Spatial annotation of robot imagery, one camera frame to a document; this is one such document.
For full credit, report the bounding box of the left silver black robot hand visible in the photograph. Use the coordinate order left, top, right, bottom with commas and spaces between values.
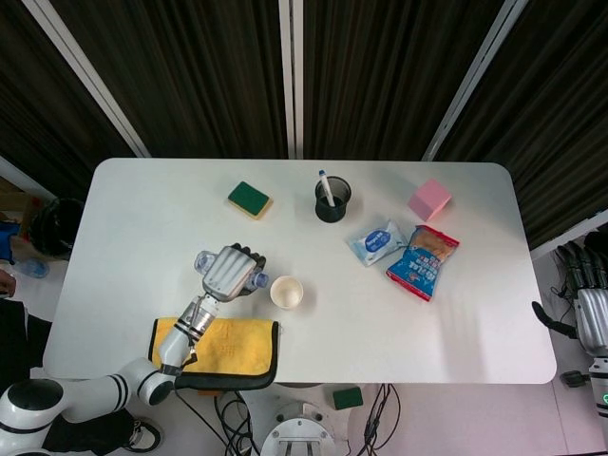
199, 242, 268, 304

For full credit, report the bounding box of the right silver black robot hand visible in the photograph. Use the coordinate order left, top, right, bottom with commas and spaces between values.
530, 242, 608, 358

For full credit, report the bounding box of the clear plastic water bottle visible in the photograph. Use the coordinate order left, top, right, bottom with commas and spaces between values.
193, 249, 271, 291

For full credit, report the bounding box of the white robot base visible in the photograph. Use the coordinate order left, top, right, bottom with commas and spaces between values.
237, 382, 362, 456

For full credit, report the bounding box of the white paper cup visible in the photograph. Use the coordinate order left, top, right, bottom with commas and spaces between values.
269, 275, 304, 311

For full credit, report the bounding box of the small black floor device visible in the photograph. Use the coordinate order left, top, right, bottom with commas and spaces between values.
560, 370, 590, 389

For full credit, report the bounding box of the yellow cloth with black edge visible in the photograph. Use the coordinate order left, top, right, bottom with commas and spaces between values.
149, 316, 280, 391

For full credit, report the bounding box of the green and yellow sponge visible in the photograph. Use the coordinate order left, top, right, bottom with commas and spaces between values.
226, 180, 275, 221

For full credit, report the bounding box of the black mesh pen holder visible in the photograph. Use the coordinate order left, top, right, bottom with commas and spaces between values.
313, 175, 352, 223

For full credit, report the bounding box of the white marker with blue cap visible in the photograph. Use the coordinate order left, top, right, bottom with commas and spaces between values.
318, 169, 336, 208

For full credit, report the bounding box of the white blue wet wipes pack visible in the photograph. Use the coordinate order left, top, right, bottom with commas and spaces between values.
345, 218, 408, 269

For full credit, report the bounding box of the dark green sponge block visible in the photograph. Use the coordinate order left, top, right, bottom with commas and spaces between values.
332, 387, 365, 411

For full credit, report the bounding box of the black trash bin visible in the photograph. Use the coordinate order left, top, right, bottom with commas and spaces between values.
28, 198, 86, 257

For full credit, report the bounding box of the black and white shoe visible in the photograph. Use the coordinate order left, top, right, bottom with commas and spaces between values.
125, 417, 162, 452

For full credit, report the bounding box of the blue snack bag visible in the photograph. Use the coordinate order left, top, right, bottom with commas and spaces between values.
385, 224, 461, 304

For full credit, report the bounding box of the pink cube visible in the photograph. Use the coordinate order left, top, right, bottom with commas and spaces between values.
408, 179, 452, 223

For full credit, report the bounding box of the person in black clothes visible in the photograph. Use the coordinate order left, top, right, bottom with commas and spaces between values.
0, 268, 139, 456

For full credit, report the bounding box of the black cable bundle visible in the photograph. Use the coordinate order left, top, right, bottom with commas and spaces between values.
362, 382, 403, 456
175, 384, 262, 456

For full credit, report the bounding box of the white partition post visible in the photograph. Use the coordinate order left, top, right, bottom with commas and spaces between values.
421, 0, 529, 162
21, 0, 152, 159
277, 0, 305, 161

